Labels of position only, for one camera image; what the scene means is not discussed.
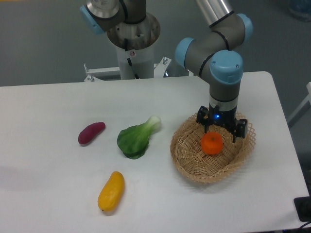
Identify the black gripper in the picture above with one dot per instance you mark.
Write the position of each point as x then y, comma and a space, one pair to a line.
227, 119

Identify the yellow mango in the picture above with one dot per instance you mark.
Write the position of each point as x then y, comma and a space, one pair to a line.
112, 192

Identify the black device at table edge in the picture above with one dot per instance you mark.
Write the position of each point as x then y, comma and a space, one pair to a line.
303, 208

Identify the green bok choy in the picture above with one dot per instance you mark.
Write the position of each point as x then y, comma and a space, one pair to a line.
134, 141

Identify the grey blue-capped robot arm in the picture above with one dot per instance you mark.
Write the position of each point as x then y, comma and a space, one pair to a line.
213, 58

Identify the orange mandarin fruit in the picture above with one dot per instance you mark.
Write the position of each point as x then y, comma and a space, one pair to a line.
212, 143

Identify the blue object top right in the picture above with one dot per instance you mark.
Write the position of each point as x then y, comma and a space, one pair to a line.
300, 9

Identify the white frame at right edge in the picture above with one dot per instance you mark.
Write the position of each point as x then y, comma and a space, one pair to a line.
301, 109

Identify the woven wicker basket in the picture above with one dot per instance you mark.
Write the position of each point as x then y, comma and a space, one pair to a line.
194, 164

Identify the white metal mounting frame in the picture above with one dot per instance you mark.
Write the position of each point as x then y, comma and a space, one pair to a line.
161, 70

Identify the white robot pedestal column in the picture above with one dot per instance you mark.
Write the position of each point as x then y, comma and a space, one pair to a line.
134, 44

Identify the purple sweet potato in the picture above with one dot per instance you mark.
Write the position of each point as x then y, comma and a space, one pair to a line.
90, 132

